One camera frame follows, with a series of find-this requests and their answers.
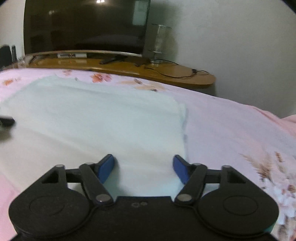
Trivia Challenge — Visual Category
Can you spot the white knitted sweater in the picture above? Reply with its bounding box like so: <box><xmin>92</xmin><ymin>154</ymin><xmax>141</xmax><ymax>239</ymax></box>
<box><xmin>0</xmin><ymin>75</ymin><xmax>189</xmax><ymax>198</ymax></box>

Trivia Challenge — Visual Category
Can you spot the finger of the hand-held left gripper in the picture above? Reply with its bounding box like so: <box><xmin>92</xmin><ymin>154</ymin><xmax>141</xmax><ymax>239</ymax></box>
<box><xmin>0</xmin><ymin>115</ymin><xmax>16</xmax><ymax>128</ymax></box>

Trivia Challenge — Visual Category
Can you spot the black flat screen television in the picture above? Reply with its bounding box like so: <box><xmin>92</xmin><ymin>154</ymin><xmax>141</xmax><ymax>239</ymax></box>
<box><xmin>24</xmin><ymin>0</ymin><xmax>151</xmax><ymax>57</ymax></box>

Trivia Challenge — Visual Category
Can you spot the black power cable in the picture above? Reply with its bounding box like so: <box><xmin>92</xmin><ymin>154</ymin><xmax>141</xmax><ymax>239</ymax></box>
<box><xmin>136</xmin><ymin>59</ymin><xmax>210</xmax><ymax>78</ymax></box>

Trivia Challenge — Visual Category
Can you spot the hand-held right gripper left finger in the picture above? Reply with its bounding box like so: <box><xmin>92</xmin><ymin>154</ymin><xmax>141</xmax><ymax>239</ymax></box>
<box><xmin>40</xmin><ymin>154</ymin><xmax>115</xmax><ymax>206</ymax></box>

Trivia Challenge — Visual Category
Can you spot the black chair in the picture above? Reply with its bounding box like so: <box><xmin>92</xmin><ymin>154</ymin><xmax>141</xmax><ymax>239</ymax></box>
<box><xmin>0</xmin><ymin>45</ymin><xmax>12</xmax><ymax>70</ymax></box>

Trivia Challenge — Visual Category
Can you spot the silver set-top box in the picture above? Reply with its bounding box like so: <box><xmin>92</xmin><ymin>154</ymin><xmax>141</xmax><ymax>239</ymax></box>
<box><xmin>57</xmin><ymin>53</ymin><xmax>87</xmax><ymax>58</ymax></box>

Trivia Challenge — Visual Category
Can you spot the clear glass vase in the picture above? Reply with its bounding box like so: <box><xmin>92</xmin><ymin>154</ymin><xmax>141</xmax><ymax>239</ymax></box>
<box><xmin>147</xmin><ymin>23</ymin><xmax>173</xmax><ymax>65</ymax></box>

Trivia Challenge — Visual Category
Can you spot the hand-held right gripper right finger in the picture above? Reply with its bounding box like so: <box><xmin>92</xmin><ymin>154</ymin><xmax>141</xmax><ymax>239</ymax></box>
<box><xmin>172</xmin><ymin>155</ymin><xmax>247</xmax><ymax>206</ymax></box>

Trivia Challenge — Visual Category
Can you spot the wooden television stand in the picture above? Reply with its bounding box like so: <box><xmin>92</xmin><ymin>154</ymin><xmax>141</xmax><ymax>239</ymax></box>
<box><xmin>23</xmin><ymin>52</ymin><xmax>216</xmax><ymax>90</ymax></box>

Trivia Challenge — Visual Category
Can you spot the pink floral bed sheet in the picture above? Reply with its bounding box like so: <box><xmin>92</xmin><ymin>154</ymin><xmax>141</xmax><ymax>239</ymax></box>
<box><xmin>0</xmin><ymin>67</ymin><xmax>296</xmax><ymax>241</ymax></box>

